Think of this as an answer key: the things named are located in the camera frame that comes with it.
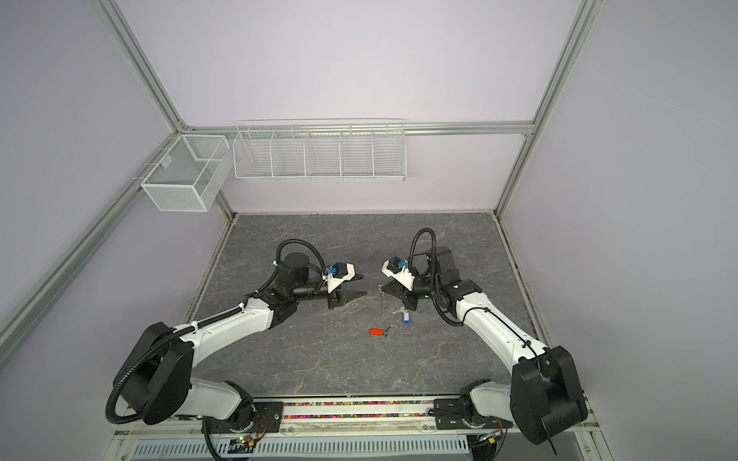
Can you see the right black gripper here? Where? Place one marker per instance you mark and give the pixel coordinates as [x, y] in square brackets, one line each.
[403, 293]

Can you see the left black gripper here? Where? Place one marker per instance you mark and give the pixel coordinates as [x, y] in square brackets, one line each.
[344, 298]

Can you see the metal keyring with shoe plate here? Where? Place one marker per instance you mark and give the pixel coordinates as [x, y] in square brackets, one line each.
[382, 301]

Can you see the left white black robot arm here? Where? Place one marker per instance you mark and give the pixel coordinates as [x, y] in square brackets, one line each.
[156, 383]

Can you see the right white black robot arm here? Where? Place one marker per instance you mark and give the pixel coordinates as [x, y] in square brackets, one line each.
[544, 396]

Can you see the white mesh box basket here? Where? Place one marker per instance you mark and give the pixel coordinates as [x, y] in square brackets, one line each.
[190, 174]

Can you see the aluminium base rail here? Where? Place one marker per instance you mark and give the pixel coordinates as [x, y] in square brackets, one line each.
[392, 414]

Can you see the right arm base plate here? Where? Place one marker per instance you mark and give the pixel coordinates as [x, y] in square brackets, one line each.
[482, 404]

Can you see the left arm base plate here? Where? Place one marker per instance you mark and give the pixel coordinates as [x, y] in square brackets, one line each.
[260, 417]

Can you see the white wire basket long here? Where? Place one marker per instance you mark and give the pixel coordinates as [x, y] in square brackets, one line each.
[349, 149]

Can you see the white vented cable duct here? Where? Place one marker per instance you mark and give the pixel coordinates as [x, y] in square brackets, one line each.
[321, 447]

